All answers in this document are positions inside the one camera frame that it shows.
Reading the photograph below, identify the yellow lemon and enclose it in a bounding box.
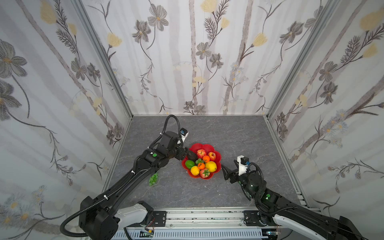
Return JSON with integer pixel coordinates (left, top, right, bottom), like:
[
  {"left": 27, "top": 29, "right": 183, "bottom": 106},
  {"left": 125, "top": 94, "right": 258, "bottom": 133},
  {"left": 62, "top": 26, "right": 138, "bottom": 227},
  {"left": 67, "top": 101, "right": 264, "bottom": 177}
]
[{"left": 205, "top": 161, "right": 217, "bottom": 173}]

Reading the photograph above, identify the red yellow pomegranate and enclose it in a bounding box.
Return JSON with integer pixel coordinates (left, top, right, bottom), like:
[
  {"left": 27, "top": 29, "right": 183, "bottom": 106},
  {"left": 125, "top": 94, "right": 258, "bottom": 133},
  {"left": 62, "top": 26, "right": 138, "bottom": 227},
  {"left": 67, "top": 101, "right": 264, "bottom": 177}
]
[{"left": 208, "top": 152, "right": 217, "bottom": 161}]

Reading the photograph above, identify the dark green avocado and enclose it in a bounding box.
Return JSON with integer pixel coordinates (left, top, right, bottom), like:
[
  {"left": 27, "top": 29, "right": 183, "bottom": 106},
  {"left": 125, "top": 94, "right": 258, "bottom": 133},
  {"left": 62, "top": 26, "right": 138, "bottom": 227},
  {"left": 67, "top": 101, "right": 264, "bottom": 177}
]
[{"left": 187, "top": 150, "right": 198, "bottom": 162}]

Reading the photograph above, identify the orange tangerine with stem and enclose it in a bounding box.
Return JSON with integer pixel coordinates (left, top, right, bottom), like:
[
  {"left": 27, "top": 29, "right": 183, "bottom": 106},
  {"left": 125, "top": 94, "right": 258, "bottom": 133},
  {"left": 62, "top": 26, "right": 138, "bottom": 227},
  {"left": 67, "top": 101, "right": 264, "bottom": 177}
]
[{"left": 197, "top": 163, "right": 206, "bottom": 170}]

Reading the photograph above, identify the red flower-shaped fruit bowl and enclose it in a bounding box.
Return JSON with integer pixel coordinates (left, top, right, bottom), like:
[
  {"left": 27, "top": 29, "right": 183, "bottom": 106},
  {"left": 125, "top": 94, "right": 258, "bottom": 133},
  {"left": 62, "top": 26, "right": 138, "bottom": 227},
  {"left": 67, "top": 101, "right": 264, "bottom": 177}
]
[{"left": 182, "top": 143, "right": 222, "bottom": 180}]

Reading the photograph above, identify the green lime fruit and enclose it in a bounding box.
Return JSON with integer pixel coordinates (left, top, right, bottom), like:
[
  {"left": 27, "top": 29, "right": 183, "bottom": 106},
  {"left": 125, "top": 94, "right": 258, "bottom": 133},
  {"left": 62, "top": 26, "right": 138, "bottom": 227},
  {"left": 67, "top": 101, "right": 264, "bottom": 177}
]
[{"left": 185, "top": 160, "right": 196, "bottom": 170}]

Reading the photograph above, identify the red apple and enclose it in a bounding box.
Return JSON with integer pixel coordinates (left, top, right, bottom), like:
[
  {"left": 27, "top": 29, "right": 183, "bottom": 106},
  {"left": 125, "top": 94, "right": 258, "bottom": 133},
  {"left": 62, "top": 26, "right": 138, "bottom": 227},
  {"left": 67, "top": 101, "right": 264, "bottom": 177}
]
[{"left": 197, "top": 149, "right": 207, "bottom": 159}]

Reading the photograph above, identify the yellow pear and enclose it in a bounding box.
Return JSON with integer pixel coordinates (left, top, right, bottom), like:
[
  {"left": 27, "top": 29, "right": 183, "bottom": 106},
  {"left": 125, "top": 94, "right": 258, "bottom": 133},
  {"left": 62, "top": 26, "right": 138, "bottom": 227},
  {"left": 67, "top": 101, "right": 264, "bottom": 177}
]
[{"left": 190, "top": 166, "right": 200, "bottom": 176}]

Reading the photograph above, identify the green grape bunch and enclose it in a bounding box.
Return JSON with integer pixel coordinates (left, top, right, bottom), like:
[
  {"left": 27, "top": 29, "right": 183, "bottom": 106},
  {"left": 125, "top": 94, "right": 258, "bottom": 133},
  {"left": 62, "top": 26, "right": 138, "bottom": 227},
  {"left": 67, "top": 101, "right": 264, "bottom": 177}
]
[{"left": 149, "top": 173, "right": 158, "bottom": 187}]

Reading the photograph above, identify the dark mangosteen with green leaves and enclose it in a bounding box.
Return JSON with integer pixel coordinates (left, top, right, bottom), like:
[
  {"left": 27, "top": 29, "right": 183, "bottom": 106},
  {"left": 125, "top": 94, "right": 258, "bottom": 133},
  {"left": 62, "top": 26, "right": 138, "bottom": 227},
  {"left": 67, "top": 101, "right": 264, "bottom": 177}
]
[{"left": 195, "top": 159, "right": 204, "bottom": 165}]

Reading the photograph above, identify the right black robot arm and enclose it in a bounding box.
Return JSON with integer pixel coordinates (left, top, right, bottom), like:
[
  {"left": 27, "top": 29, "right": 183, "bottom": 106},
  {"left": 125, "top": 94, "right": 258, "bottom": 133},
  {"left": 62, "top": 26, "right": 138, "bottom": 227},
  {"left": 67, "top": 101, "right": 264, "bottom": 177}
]
[{"left": 222, "top": 157, "right": 364, "bottom": 240}]

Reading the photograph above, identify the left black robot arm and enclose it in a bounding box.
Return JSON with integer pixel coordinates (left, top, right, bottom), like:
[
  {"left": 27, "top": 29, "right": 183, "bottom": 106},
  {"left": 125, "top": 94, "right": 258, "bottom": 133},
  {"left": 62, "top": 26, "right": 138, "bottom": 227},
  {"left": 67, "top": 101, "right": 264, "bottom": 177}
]
[{"left": 60, "top": 115, "right": 189, "bottom": 240}]

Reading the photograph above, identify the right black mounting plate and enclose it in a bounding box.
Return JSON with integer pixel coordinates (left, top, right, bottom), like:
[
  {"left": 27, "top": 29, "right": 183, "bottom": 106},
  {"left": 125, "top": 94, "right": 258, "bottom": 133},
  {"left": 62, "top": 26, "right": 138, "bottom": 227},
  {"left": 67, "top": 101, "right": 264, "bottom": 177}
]
[{"left": 243, "top": 211, "right": 270, "bottom": 227}]

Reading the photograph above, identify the black mounting plate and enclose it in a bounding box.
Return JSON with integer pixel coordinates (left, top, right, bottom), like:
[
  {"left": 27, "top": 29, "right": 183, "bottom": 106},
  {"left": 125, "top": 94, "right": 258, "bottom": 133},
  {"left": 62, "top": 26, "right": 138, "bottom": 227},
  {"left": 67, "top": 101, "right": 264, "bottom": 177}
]
[
  {"left": 243, "top": 211, "right": 270, "bottom": 227},
  {"left": 145, "top": 211, "right": 167, "bottom": 228}
]

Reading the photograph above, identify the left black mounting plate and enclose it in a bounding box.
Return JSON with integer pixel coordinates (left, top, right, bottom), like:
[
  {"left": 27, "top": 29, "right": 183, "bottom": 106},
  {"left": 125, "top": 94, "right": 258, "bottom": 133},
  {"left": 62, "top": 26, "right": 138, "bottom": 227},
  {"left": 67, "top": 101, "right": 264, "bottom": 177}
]
[{"left": 145, "top": 211, "right": 167, "bottom": 228}]

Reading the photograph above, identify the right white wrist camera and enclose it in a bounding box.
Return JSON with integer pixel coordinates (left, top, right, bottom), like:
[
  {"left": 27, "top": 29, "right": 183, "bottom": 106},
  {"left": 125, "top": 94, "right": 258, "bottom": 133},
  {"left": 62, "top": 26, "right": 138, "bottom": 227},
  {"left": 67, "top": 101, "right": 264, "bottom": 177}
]
[{"left": 237, "top": 155, "right": 250, "bottom": 176}]

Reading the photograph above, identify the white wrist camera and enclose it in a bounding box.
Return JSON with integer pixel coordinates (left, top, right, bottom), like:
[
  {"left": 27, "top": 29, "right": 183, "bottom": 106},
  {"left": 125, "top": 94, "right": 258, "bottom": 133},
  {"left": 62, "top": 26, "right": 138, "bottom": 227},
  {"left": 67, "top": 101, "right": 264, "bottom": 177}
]
[
  {"left": 237, "top": 155, "right": 250, "bottom": 176},
  {"left": 180, "top": 128, "right": 189, "bottom": 143}
]

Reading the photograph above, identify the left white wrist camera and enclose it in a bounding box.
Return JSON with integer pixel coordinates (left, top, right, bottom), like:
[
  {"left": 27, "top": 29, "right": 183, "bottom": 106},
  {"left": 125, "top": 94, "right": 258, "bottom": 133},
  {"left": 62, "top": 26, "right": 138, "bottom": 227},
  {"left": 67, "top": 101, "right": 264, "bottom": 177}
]
[{"left": 180, "top": 128, "right": 189, "bottom": 143}]

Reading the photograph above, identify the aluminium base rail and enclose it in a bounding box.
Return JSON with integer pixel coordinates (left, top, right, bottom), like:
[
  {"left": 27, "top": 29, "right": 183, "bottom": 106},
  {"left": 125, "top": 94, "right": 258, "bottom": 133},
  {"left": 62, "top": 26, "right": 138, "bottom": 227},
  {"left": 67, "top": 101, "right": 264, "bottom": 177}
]
[{"left": 80, "top": 206, "right": 334, "bottom": 240}]

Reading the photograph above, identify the white perforated cable duct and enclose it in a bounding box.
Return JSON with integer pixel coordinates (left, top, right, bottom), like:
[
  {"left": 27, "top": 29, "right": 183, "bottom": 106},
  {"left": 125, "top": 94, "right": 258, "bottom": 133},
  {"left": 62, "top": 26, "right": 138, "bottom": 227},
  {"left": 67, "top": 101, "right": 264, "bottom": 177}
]
[{"left": 113, "top": 229, "right": 268, "bottom": 240}]

